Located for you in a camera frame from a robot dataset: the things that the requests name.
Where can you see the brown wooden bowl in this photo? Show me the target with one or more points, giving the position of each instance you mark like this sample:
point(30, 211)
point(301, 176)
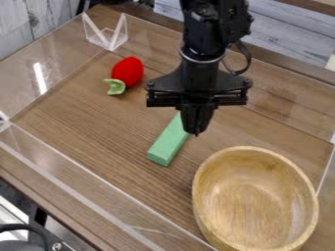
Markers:
point(254, 201)

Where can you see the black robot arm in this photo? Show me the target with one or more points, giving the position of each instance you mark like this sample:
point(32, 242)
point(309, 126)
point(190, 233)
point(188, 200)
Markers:
point(214, 26)

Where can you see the clear acrylic corner bracket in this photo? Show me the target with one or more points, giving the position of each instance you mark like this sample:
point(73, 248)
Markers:
point(106, 38)

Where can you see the green rectangular block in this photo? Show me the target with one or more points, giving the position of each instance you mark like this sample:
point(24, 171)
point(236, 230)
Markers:
point(169, 142)

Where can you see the clear acrylic tray wall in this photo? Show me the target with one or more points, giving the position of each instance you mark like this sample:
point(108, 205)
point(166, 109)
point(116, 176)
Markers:
point(74, 144)

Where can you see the black table leg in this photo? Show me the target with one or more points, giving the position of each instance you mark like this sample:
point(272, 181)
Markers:
point(38, 218)

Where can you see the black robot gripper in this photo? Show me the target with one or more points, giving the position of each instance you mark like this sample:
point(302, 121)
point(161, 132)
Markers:
point(198, 83)

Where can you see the red plush strawberry toy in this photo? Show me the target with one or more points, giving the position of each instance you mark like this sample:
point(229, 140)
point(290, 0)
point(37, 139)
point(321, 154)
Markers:
point(126, 74)

